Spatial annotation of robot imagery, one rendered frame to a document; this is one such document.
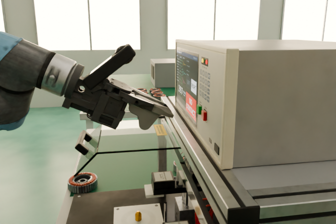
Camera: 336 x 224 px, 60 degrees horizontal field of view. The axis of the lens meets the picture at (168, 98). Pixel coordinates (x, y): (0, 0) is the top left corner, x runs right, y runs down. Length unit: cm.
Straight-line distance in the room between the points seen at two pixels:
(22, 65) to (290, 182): 49
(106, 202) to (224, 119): 69
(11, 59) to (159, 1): 483
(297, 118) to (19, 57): 49
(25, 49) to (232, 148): 40
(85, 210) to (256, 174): 68
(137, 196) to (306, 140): 69
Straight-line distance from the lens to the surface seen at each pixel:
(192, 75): 68
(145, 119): 58
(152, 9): 530
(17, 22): 552
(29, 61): 57
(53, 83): 57
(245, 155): 53
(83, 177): 125
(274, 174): 53
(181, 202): 96
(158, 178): 89
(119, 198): 109
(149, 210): 100
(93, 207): 107
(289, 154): 57
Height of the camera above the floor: 135
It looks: 13 degrees down
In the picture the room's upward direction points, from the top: straight up
